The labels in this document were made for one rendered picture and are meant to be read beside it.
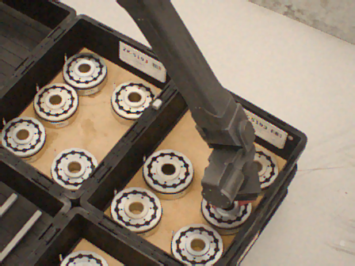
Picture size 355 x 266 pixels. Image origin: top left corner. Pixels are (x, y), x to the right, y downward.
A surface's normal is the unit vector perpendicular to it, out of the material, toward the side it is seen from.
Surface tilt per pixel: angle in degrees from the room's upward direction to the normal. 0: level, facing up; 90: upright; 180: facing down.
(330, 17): 0
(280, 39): 0
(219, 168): 28
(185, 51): 62
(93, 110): 0
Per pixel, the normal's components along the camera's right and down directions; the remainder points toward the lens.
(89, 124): 0.06, -0.56
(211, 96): 0.78, 0.09
